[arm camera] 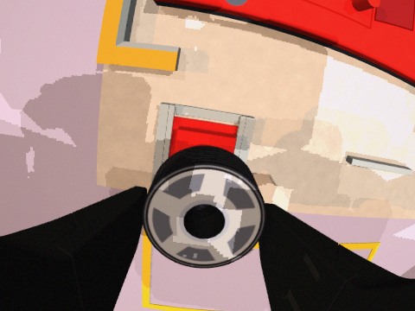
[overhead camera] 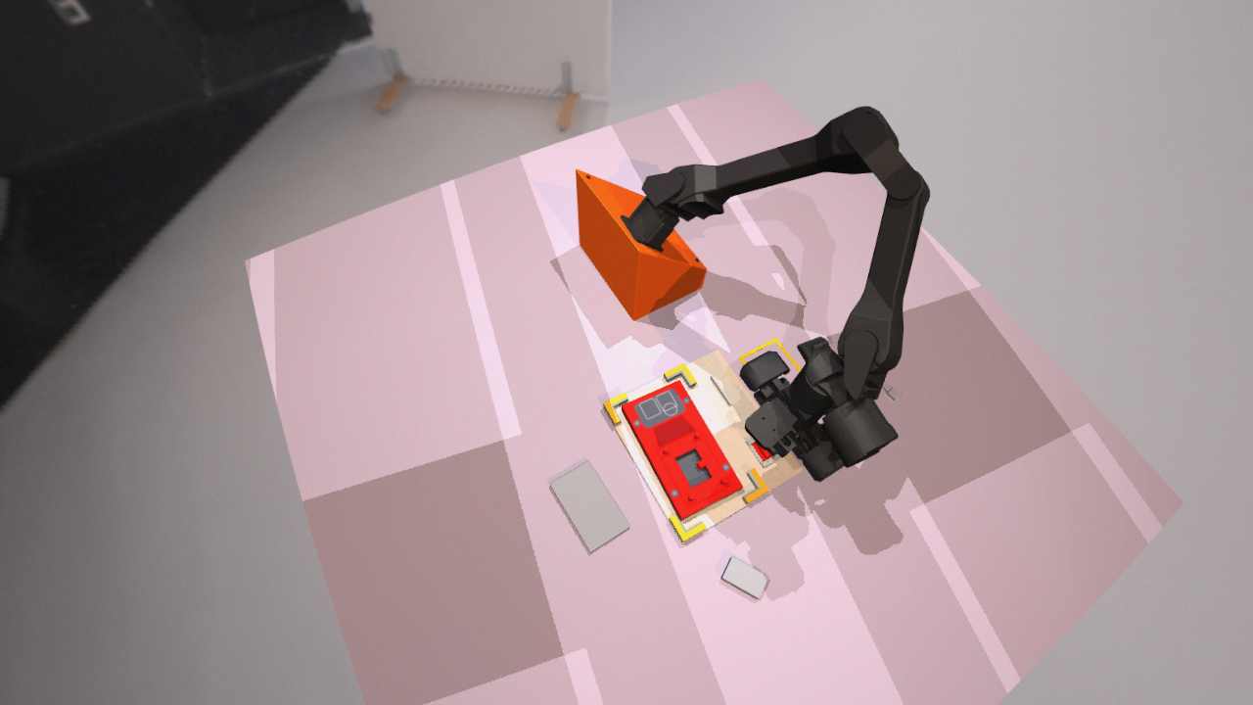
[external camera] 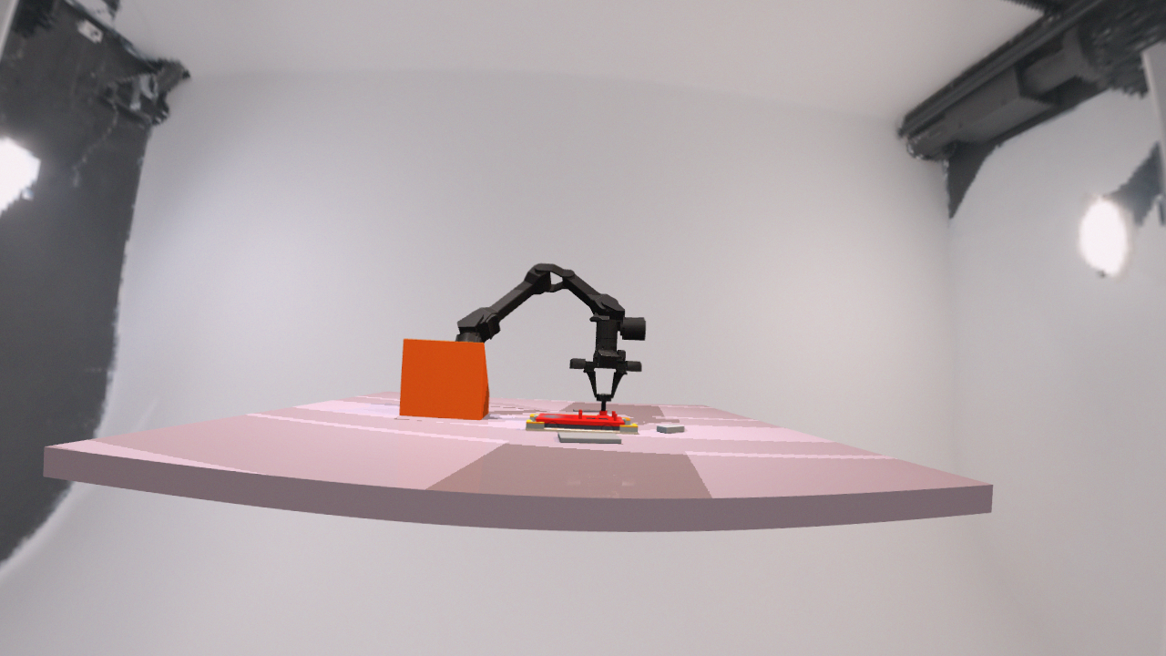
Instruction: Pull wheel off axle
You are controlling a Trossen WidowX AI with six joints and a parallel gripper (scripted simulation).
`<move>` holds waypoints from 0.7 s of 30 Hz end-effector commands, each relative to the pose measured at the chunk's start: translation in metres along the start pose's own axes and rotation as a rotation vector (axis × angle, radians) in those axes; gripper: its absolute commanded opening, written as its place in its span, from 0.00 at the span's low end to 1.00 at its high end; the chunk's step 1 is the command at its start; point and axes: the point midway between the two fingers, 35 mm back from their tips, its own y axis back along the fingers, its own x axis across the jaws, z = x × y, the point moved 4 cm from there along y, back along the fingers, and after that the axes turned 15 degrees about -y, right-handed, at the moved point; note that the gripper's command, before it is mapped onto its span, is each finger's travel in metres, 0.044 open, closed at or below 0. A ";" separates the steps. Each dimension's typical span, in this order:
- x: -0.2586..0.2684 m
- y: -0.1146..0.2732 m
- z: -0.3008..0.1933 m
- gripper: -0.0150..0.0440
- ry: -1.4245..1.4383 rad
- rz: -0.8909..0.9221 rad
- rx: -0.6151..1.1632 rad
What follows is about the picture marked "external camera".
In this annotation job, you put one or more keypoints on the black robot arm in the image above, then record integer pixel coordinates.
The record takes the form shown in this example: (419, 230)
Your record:
(483, 323)

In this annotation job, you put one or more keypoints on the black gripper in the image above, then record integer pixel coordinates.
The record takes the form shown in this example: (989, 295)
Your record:
(607, 344)

